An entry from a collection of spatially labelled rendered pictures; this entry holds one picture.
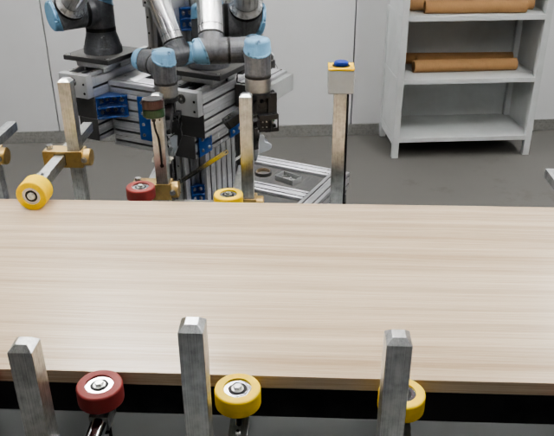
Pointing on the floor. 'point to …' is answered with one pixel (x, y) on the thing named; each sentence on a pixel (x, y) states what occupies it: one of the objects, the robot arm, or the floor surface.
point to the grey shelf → (411, 80)
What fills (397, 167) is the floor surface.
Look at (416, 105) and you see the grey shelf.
